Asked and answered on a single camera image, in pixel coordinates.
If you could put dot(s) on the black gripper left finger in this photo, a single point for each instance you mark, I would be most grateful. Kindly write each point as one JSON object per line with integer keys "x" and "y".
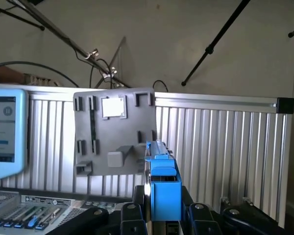
{"x": 132, "y": 220}

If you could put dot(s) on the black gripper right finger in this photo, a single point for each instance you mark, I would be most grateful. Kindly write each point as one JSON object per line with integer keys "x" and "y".
{"x": 203, "y": 220}

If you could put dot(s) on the open grey PC case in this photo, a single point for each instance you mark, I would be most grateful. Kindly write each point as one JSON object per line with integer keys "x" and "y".
{"x": 51, "y": 203}

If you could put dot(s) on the grey plastic parts rack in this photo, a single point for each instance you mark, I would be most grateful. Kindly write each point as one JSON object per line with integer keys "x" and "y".
{"x": 112, "y": 137}

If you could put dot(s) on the green RAM stick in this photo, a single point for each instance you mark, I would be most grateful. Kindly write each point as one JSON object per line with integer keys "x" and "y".
{"x": 93, "y": 127}

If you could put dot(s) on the silver CPU chip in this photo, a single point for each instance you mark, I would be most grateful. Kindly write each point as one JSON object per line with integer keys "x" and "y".
{"x": 111, "y": 107}

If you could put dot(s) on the small black end cap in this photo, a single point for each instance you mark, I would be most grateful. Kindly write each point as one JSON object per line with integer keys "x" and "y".
{"x": 285, "y": 105}

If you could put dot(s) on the silver pole clamp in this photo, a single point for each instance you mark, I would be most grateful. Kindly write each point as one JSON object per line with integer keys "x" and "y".
{"x": 110, "y": 73}
{"x": 91, "y": 54}

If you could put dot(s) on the clear acrylic triangular panel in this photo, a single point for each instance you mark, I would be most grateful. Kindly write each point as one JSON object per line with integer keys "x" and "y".
{"x": 120, "y": 63}

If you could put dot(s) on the blue teach pendant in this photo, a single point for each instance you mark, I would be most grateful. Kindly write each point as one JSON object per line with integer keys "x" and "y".
{"x": 2, "y": 127}

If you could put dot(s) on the silver stand pole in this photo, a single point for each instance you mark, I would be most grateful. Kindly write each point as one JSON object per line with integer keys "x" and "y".
{"x": 63, "y": 35}

